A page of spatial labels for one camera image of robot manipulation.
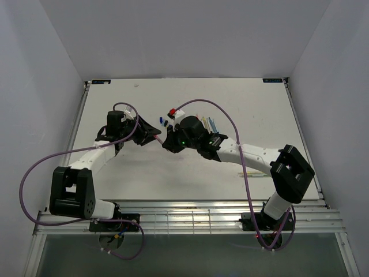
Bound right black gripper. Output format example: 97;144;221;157
163;123;199;154

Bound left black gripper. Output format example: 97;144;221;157
120;114;161;147

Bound black cap whiteboard marker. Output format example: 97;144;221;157
207;117;213;128

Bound blue pen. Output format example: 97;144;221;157
210;118;218;133

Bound pink pen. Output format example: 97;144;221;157
155;135;163;144

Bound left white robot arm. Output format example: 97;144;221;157
49;110;161;231

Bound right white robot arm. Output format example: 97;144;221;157
162;110;315;229

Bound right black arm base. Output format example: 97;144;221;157
239;212;294;231

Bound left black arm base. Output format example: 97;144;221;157
89;214;141;233

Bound left blue corner label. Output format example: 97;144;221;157
91;80;111;85

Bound blue corner label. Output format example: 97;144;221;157
262;78;283;83
91;80;111;85

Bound yellow highlighter near front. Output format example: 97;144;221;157
246;171;269;178

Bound right blue corner label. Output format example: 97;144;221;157
262;78;283;83

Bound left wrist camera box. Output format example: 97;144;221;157
123;105;135;120

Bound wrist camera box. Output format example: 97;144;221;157
173;109;186;126
123;105;135;120

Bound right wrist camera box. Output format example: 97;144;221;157
173;109;186;126

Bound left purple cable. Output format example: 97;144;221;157
22;102;146;260

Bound purple cable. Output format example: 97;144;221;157
22;102;146;260
167;99;295;252

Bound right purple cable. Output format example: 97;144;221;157
167;99;295;252

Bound white wire guard grid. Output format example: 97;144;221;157
151;211;212;235

